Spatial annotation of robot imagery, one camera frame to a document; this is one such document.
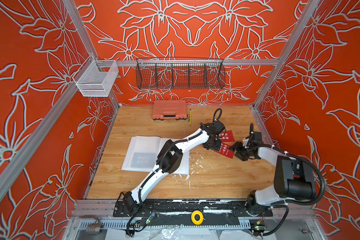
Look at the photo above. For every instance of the yellow tape roll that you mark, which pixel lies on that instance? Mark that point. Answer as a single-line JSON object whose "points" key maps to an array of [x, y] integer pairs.
{"points": [[197, 217]]}

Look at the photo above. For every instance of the white photo album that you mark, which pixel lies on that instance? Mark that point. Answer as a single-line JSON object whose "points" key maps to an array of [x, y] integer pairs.
{"points": [[142, 144]]}

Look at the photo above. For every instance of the blue card white text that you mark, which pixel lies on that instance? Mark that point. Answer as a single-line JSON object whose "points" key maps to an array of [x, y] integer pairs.
{"points": [[143, 160]]}

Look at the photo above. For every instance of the red card top row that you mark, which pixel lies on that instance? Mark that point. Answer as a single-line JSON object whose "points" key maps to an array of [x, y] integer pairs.
{"points": [[227, 136]]}

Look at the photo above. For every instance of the black wire basket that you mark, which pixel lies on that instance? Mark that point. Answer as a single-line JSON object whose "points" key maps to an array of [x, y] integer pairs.
{"points": [[176, 73]]}

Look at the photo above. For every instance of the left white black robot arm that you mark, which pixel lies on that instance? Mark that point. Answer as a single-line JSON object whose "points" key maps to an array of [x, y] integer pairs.
{"points": [[170, 157]]}

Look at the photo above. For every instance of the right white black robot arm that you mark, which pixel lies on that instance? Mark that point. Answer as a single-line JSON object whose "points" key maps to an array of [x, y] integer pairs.
{"points": [[297, 180]]}

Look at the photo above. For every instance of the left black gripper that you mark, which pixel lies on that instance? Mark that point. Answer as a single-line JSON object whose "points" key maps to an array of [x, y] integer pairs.
{"points": [[217, 147]]}

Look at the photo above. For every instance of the white mesh basket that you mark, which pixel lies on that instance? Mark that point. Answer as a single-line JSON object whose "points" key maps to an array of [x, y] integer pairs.
{"points": [[96, 78]]}

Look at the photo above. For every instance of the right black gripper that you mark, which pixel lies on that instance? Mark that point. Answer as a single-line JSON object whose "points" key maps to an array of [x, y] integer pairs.
{"points": [[239, 146]]}

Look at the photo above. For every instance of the red plastic tool case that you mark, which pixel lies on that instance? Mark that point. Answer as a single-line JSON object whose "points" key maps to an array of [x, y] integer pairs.
{"points": [[170, 109]]}

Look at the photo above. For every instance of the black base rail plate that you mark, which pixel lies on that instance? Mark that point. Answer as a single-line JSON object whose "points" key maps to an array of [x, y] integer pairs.
{"points": [[219, 214]]}

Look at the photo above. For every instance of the red card row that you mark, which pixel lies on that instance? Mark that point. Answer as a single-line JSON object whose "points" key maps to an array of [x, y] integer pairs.
{"points": [[225, 151], [227, 136]]}

